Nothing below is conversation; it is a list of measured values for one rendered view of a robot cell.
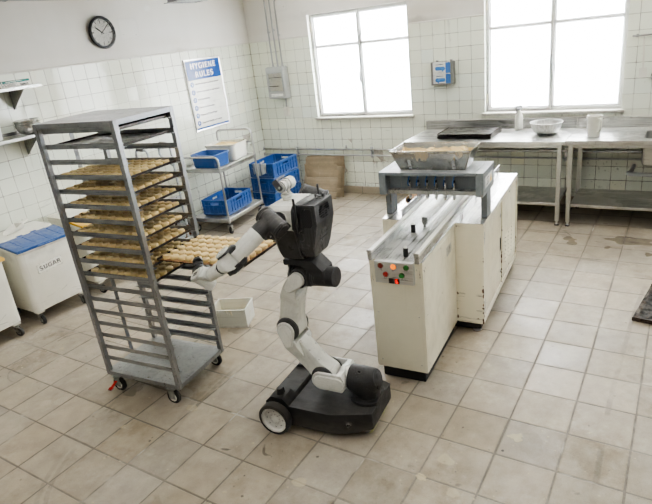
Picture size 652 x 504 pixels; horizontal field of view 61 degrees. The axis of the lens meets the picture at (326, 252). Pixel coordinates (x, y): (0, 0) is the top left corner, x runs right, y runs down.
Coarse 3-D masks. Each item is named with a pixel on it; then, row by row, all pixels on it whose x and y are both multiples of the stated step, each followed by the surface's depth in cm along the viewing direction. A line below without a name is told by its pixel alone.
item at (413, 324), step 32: (416, 224) 377; (384, 256) 332; (448, 256) 365; (384, 288) 335; (416, 288) 325; (448, 288) 371; (384, 320) 344; (416, 320) 333; (448, 320) 377; (384, 352) 354; (416, 352) 342
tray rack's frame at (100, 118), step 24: (72, 120) 314; (96, 120) 299; (120, 120) 295; (48, 168) 327; (72, 240) 345; (144, 288) 402; (96, 336) 370; (144, 360) 386; (168, 360) 382; (192, 360) 379; (216, 360) 394; (120, 384) 378; (168, 384) 355
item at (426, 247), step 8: (464, 200) 395; (456, 208) 381; (448, 216) 367; (456, 216) 379; (440, 224) 355; (448, 224) 363; (440, 232) 348; (432, 240) 334; (424, 248) 321; (416, 256) 313; (424, 256) 322
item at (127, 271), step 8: (160, 264) 352; (168, 264) 350; (176, 264) 347; (104, 272) 350; (112, 272) 347; (120, 272) 345; (128, 272) 344; (136, 272) 342; (144, 272) 340; (160, 272) 337
